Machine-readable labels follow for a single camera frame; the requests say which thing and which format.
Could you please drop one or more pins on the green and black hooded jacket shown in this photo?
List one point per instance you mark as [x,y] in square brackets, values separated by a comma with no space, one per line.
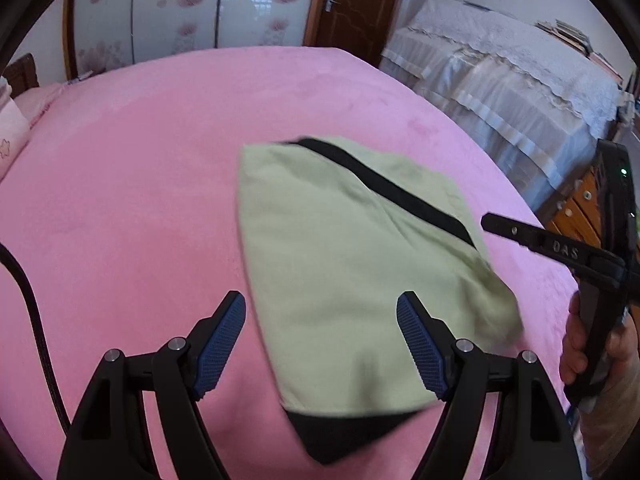
[340,270]

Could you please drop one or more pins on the pink quilt with orange print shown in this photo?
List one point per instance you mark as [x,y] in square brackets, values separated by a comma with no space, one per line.
[12,135]

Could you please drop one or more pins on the wooden drawer cabinet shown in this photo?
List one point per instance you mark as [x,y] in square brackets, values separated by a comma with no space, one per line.
[580,205]

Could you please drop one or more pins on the pink bed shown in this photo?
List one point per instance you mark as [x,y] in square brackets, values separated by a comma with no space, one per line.
[150,185]

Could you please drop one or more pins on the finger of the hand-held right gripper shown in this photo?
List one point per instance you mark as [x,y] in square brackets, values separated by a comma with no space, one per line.
[555,247]

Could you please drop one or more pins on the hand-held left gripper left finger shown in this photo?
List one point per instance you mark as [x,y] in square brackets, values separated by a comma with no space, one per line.
[220,345]

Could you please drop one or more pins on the brown wooden door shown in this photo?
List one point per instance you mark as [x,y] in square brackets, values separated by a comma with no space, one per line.
[360,5]

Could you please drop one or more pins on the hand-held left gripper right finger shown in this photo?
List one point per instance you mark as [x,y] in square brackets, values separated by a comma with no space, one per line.
[420,345]

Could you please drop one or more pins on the dark wooden headboard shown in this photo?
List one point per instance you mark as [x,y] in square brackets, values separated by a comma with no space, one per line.
[22,72]

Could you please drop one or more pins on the white lace covered furniture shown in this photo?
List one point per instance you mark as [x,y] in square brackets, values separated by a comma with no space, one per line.
[500,85]

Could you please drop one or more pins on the pink ruffled pillow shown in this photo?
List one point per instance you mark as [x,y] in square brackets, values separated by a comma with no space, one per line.
[45,105]

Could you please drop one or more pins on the stack of books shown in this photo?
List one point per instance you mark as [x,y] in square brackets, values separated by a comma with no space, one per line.
[575,40]

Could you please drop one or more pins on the person's right hand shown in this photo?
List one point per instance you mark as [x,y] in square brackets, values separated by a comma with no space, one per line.
[570,350]

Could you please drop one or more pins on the floral folded quilt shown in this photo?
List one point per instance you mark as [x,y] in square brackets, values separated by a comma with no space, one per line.
[5,90]

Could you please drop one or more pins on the person's right forearm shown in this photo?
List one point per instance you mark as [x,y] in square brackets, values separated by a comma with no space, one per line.
[615,435]

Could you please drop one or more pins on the floral sliding door wardrobe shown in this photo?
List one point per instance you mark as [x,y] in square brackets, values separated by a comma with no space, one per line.
[175,10]

